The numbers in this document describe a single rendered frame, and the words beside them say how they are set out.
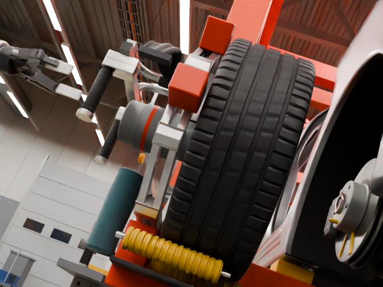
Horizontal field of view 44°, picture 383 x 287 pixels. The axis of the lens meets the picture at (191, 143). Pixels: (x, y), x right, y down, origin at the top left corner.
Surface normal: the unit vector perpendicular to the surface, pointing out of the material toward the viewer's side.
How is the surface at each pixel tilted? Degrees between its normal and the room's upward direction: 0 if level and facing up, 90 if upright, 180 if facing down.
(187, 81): 90
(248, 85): 81
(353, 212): 117
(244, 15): 90
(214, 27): 125
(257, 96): 85
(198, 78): 90
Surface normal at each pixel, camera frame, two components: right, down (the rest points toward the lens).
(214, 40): -0.15, 0.18
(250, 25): 0.05, -0.38
